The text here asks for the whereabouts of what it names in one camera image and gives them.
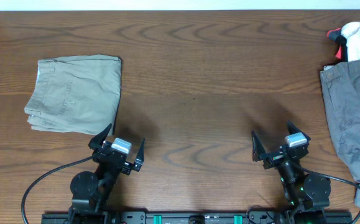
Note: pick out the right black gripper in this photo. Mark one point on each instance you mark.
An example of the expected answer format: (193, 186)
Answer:
(273, 159)

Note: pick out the black and red garment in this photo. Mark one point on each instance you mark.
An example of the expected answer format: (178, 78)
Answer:
(337, 37)

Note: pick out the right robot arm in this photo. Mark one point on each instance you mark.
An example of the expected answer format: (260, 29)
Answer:
(307, 193)

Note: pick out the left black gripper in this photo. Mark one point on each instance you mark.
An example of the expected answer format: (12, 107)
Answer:
(112, 156)

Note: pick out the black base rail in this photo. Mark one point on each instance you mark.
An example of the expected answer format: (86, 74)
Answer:
(250, 217)

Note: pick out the folded khaki shorts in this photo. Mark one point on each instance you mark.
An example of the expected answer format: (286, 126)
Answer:
(75, 94)

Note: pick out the white garment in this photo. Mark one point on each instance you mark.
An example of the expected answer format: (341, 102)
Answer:
(351, 32)

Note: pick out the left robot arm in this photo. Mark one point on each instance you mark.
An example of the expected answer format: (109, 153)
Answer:
(91, 190)

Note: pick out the grey shorts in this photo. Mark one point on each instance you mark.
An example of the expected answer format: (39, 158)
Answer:
(341, 94)

